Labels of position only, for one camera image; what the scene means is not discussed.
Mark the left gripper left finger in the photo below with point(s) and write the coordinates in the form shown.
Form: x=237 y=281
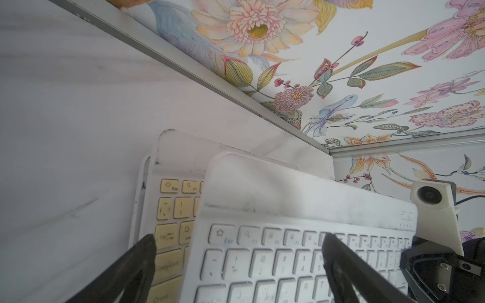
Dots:
x=128 y=279

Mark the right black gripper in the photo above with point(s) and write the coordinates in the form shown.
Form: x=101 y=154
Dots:
x=436 y=273

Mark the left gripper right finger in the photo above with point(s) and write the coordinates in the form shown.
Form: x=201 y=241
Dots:
x=349 y=276

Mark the white keyboard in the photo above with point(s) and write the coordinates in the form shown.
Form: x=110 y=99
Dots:
x=377 y=228

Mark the yellow keyboard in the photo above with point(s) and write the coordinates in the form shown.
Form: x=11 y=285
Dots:
x=174 y=204

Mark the pink keyboard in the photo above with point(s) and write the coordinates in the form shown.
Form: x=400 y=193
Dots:
x=139 y=201

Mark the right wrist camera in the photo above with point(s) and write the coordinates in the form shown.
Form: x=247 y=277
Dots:
x=437 y=213

